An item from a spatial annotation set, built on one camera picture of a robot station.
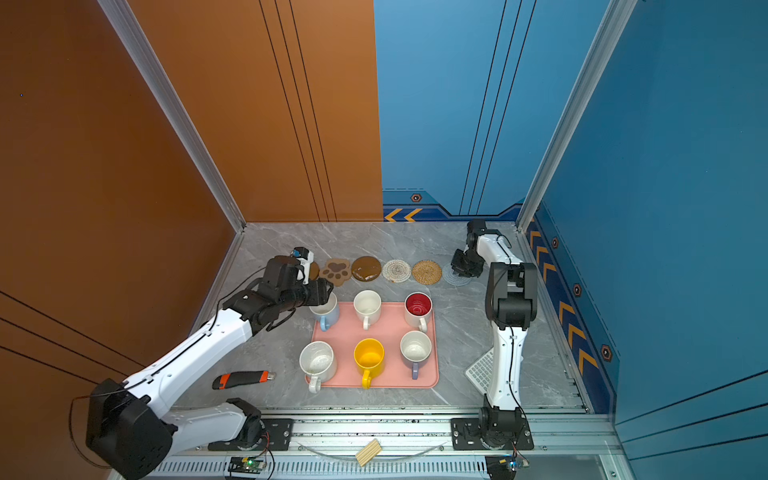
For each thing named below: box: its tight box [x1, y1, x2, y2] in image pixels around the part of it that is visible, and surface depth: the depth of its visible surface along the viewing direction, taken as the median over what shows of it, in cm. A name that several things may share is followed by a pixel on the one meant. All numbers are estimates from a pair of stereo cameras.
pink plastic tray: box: [300, 302, 440, 393], surface depth 84 cm
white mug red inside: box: [404, 291, 433, 333], surface depth 91 cm
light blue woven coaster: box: [442, 263, 472, 287], surface depth 105 cm
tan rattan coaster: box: [412, 260, 442, 286], surface depth 107 cm
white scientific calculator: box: [465, 346, 494, 394], surface depth 84 cm
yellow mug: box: [354, 338, 385, 390], surface depth 81 cm
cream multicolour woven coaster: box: [382, 259, 411, 283], surface depth 107 cm
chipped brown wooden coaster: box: [351, 256, 382, 282], surface depth 107 cm
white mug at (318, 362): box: [299, 340, 337, 393], surface depth 81 cm
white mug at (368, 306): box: [353, 289, 382, 331], surface depth 89 cm
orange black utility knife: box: [212, 370, 276, 390], surface depth 83 cm
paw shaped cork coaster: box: [319, 258, 352, 287], surface depth 108 cm
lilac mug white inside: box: [400, 330, 433, 381], surface depth 83 cm
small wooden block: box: [356, 438, 382, 467], surface depth 72 cm
